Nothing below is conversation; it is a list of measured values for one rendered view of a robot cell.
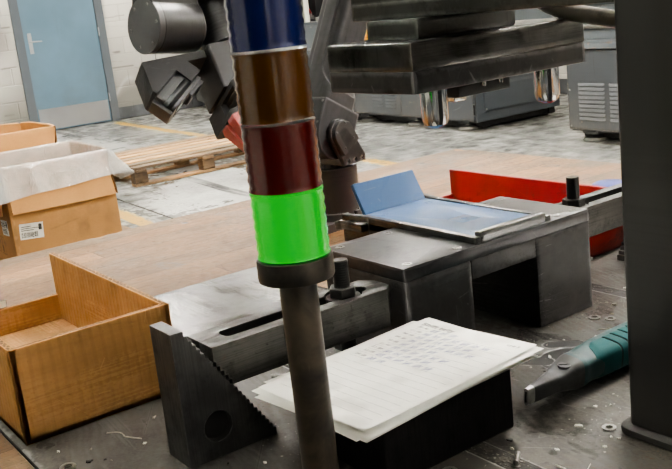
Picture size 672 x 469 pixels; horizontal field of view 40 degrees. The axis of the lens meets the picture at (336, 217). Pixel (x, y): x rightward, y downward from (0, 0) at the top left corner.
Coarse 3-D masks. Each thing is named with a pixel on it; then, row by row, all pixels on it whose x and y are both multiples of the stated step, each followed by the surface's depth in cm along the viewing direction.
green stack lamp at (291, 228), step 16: (304, 192) 46; (320, 192) 47; (256, 208) 46; (272, 208) 46; (288, 208) 46; (304, 208) 46; (320, 208) 47; (256, 224) 47; (272, 224) 46; (288, 224) 46; (304, 224) 46; (320, 224) 47; (256, 240) 47; (272, 240) 46; (288, 240) 46; (304, 240) 46; (320, 240) 47; (272, 256) 47; (288, 256) 46; (304, 256) 46; (320, 256) 47
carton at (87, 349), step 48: (96, 288) 80; (0, 336) 87; (48, 336) 85; (96, 336) 66; (144, 336) 69; (0, 384) 67; (48, 384) 65; (96, 384) 67; (144, 384) 69; (48, 432) 65
